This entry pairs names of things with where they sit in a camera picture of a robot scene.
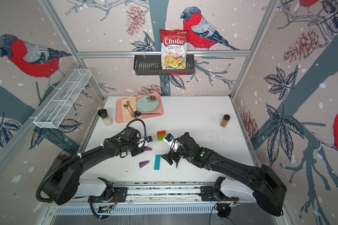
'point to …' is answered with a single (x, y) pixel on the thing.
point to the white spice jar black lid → (107, 119)
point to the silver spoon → (126, 106)
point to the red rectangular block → (162, 132)
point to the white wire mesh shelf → (62, 98)
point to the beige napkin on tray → (126, 114)
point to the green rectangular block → (160, 137)
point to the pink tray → (118, 112)
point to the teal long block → (157, 162)
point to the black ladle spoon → (138, 113)
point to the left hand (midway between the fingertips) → (143, 142)
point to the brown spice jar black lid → (224, 121)
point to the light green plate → (147, 104)
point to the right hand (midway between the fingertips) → (166, 148)
